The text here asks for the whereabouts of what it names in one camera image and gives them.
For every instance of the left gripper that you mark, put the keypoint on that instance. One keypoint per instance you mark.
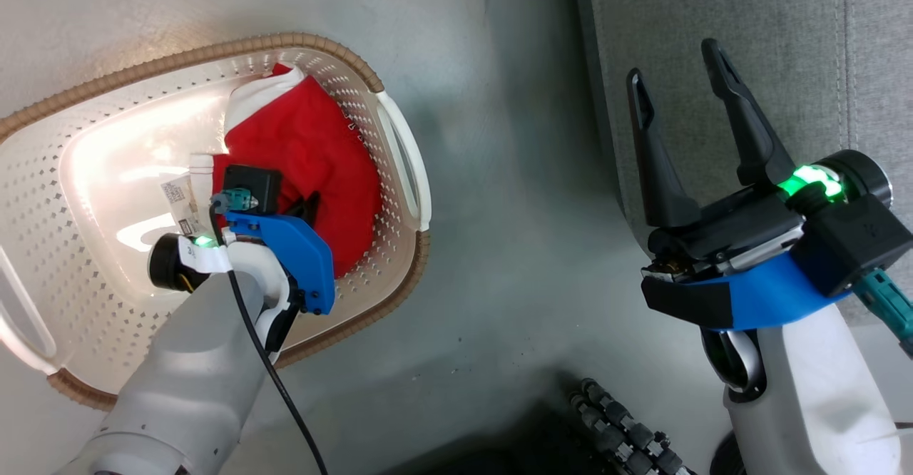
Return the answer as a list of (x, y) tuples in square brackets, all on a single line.
[(253, 257)]

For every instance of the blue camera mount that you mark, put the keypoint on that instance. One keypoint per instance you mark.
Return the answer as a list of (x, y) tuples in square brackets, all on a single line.
[(303, 254), (763, 297)]

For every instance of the teal left camera connector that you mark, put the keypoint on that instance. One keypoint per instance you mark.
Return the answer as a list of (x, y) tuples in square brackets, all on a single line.
[(234, 200)]

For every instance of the teal camera connector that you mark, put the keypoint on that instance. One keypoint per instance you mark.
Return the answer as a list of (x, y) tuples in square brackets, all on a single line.
[(888, 304), (234, 200)]

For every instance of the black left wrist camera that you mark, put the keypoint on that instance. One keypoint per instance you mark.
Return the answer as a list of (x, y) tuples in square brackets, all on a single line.
[(257, 182)]

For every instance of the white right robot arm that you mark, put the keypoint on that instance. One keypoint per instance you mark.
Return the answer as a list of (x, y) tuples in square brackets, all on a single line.
[(806, 396)]

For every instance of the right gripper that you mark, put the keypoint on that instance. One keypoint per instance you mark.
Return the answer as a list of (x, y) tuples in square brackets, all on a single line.
[(735, 232)]

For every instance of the red and white garment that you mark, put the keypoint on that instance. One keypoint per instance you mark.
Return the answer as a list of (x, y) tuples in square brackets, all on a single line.
[(314, 147)]

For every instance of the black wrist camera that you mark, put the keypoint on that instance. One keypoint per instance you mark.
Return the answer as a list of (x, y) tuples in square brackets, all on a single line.
[(257, 182), (852, 243)]

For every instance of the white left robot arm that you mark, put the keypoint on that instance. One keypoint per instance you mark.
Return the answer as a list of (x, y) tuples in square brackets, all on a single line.
[(185, 382)]

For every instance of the grey fabric sofa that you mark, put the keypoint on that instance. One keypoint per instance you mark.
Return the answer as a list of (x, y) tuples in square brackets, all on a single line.
[(749, 26)]

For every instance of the blue left camera mount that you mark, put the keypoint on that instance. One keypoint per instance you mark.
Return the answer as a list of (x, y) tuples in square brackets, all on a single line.
[(303, 254)]

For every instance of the white perforated laundry basket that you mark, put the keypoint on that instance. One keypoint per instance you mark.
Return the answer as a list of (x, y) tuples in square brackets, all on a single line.
[(93, 175)]

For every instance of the teal right camera connector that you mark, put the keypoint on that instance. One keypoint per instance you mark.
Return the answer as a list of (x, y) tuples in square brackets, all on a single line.
[(888, 304)]

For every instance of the blue right camera mount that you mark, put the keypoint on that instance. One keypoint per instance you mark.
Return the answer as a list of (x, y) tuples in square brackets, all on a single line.
[(763, 297)]

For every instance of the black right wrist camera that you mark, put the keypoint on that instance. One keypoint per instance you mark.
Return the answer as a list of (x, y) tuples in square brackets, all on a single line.
[(852, 243)]

